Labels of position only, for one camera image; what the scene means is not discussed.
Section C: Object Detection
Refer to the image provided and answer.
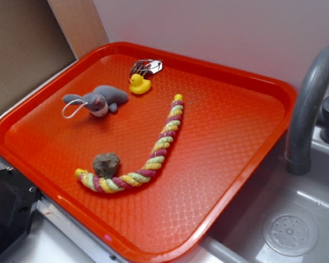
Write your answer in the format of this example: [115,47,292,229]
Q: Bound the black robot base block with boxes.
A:
[0,167,40,259]

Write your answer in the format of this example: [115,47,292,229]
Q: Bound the brown grey rock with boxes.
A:
[92,152,121,179]

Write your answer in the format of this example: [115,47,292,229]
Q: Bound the yellow rubber duck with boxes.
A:
[129,73,151,95]

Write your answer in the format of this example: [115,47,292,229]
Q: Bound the orange plastic tray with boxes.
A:
[0,43,296,262]

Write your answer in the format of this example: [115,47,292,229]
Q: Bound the grey plush donkey toy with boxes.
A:
[62,85,128,119]

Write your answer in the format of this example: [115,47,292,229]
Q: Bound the grey plastic faucet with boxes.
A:
[285,46,329,175]

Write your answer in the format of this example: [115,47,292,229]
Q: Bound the grey plastic sink basin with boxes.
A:
[200,131,329,263]

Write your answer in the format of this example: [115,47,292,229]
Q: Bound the brown cardboard panel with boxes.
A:
[0,1,108,116]

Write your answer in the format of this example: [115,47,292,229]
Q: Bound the twisted multicolour rope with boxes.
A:
[75,94,185,194]

